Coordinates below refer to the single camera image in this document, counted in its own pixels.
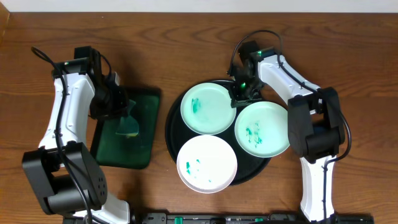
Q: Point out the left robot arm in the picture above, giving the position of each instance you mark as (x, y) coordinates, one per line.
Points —
(65, 177)

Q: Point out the green yellow sponge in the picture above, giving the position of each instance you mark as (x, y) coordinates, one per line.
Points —
(128, 126)

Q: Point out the white plate green stains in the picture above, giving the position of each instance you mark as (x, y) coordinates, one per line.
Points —
(207, 164)

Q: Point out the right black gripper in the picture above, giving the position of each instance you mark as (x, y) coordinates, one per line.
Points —
(237, 99)

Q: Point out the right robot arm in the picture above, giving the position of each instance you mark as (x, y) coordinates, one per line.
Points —
(316, 127)

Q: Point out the round black tray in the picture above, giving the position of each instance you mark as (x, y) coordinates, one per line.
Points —
(177, 133)

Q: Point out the rectangular dark green tray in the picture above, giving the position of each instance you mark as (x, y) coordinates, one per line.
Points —
(133, 152)

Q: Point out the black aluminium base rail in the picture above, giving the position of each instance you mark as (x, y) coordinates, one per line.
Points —
(163, 218)

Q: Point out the mint green plate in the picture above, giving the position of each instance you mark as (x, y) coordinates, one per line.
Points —
(206, 109)
(261, 129)

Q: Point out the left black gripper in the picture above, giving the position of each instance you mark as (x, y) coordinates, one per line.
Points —
(116, 106)

